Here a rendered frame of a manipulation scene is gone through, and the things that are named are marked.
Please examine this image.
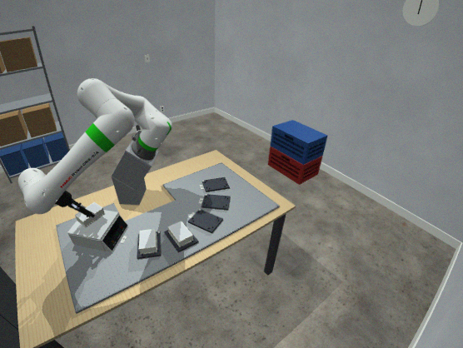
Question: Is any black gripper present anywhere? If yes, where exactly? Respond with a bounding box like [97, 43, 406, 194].
[57, 191, 99, 221]

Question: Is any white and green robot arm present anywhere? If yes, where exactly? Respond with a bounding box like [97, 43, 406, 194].
[18, 78, 172, 214]

